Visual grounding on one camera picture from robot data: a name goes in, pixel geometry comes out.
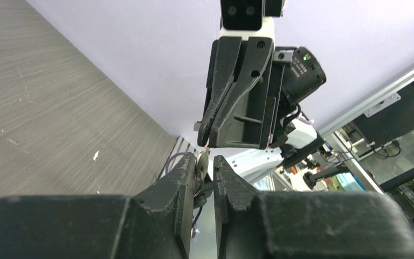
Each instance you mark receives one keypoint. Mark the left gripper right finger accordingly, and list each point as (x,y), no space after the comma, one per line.
(286,224)

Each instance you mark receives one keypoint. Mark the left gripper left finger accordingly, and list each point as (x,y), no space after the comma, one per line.
(155,223)

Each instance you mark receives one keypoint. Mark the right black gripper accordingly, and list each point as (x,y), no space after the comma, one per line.
(243,92)

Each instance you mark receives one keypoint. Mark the small keys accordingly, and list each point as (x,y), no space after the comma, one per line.
(202,163)

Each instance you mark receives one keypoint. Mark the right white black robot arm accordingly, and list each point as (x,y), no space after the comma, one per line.
(304,76)

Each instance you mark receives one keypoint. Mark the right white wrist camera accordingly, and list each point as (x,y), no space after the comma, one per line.
(250,18)

